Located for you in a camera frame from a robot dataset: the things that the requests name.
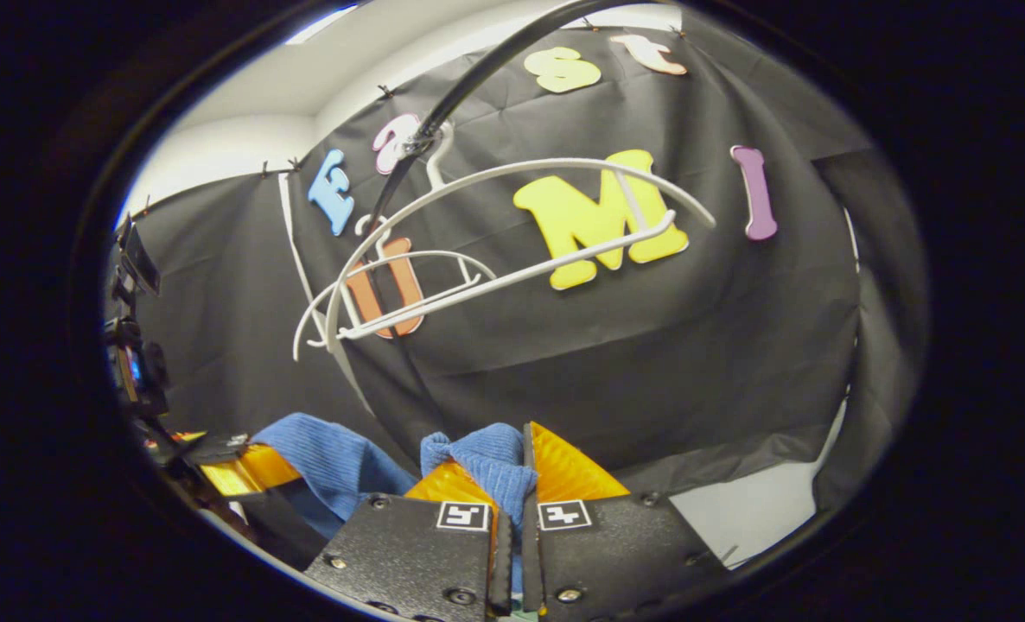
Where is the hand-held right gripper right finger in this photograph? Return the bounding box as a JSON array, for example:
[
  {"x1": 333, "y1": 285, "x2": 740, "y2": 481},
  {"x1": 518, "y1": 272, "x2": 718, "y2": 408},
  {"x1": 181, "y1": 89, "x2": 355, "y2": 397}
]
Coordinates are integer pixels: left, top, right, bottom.
[{"x1": 521, "y1": 422, "x2": 731, "y2": 622}]

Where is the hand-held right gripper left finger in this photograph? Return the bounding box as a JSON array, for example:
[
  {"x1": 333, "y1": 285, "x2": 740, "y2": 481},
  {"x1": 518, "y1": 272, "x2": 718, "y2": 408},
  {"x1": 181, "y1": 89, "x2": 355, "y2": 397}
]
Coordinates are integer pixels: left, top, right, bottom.
[{"x1": 305, "y1": 458, "x2": 514, "y2": 622}]

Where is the blue corduroy jacket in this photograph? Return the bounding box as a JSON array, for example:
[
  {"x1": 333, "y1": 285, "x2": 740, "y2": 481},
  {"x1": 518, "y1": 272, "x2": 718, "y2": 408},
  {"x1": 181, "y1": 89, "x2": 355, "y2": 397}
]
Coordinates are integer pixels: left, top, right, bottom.
[{"x1": 251, "y1": 412, "x2": 539, "y2": 541}]

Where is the black clothes rack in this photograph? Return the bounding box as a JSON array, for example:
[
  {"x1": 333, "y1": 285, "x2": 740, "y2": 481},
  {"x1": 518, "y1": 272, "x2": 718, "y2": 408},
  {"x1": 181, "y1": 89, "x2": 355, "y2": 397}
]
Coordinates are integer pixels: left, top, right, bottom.
[{"x1": 364, "y1": 0, "x2": 652, "y2": 241}]

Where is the black backdrop cloth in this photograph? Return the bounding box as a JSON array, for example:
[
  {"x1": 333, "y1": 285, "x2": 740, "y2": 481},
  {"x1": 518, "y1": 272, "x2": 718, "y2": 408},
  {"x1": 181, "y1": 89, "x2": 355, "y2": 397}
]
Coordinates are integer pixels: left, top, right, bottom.
[{"x1": 119, "y1": 4, "x2": 930, "y2": 519}]

